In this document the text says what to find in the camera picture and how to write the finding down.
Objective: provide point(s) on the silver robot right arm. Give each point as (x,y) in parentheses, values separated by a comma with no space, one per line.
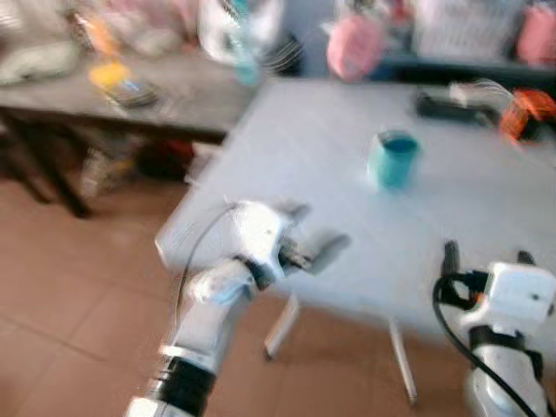
(512,373)

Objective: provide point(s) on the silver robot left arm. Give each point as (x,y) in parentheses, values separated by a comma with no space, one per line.
(204,323)

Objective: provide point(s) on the white folding table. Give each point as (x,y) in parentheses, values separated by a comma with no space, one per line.
(434,204)

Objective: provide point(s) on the teal cup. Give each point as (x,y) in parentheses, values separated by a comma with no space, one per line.
(393,165)

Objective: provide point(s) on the dark red object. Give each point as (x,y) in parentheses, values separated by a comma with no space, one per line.
(167,159)

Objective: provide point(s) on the orange and black object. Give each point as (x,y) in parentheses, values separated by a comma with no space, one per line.
(526,109)

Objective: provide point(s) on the flat black object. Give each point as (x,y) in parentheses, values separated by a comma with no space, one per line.
(447,109)

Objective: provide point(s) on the grey topped dark table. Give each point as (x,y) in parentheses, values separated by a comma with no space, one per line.
(191,95)

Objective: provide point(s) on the teal bottle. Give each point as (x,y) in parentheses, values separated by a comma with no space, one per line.
(245,54)

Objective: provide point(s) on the pink bag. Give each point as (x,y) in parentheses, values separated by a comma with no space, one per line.
(354,48)

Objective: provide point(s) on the dark low bench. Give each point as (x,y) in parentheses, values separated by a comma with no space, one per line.
(469,69)

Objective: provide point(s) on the clear plastic bag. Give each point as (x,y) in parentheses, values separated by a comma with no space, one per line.
(111,165)

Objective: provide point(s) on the white plastic bag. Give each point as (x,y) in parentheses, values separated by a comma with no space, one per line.
(217,30)

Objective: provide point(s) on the pink plastic basket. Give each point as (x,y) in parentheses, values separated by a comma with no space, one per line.
(539,35)

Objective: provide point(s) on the white plastic basket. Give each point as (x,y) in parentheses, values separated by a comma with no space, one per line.
(465,30)

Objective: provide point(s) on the small yellow object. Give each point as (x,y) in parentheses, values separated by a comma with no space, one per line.
(110,75)

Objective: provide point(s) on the orange packet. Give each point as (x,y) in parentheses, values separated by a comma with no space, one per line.
(102,36)

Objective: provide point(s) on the whitish cloth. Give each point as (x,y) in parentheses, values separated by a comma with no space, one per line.
(35,62)

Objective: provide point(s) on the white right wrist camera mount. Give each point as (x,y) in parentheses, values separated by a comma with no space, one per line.
(521,295)

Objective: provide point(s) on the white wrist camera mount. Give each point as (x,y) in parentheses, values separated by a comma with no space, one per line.
(256,230)
(521,295)

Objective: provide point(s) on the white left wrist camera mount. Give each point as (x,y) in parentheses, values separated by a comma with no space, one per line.
(256,230)

